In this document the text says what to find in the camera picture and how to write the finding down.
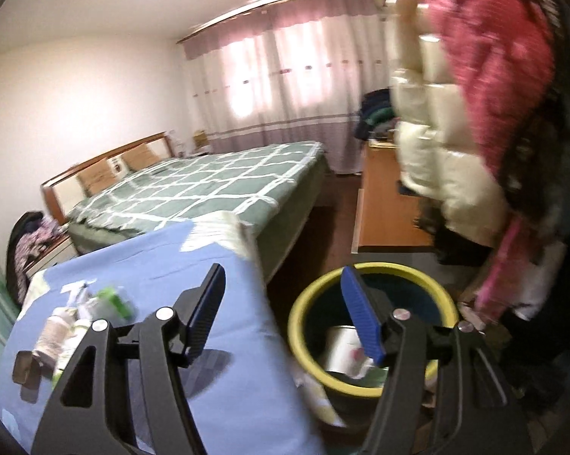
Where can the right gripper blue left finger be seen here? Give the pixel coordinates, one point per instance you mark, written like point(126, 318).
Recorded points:
point(200, 306)

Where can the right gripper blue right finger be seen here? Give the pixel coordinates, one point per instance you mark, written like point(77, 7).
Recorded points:
point(364, 309)

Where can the white paper cup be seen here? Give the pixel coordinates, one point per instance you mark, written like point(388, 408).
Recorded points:
point(344, 353)

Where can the green plastic wrapper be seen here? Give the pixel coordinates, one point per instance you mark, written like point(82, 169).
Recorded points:
point(112, 303)

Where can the yellow rimmed trash bin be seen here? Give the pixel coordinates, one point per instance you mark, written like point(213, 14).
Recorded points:
point(337, 401)

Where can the blue blanket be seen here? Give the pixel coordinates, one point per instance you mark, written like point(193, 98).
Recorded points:
point(130, 389)

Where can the wooden desk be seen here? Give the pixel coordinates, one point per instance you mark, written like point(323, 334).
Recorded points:
point(385, 219)

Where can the green checked duvet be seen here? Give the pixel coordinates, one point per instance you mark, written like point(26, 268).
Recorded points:
point(270, 189)

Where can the printed paper packet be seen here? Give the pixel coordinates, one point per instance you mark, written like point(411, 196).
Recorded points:
point(55, 331)

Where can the white bedside table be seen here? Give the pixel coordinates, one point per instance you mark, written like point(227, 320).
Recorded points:
point(61, 251)

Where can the right brown pillow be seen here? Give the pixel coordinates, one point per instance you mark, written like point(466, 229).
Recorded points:
point(140, 157)

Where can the brown pillow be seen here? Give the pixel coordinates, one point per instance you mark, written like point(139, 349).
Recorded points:
point(97, 177)
point(140, 157)

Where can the left brown pillow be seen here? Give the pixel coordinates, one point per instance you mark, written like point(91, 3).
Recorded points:
point(97, 177)

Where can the far bedside tissue box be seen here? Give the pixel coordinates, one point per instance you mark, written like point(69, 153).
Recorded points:
point(200, 139)

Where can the brown phone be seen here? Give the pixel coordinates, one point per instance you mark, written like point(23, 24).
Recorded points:
point(26, 369)

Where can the pile of clothes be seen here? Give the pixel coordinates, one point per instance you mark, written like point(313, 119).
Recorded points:
point(31, 236)

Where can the dark clothes pile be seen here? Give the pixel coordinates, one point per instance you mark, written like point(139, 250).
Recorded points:
point(376, 108)

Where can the pink curtain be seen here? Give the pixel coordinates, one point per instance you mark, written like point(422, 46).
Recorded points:
point(287, 72)

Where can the hanging puffer jackets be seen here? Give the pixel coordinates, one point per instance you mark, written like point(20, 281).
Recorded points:
point(482, 91)

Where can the wooden bed frame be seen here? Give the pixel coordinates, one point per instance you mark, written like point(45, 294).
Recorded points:
point(64, 191)

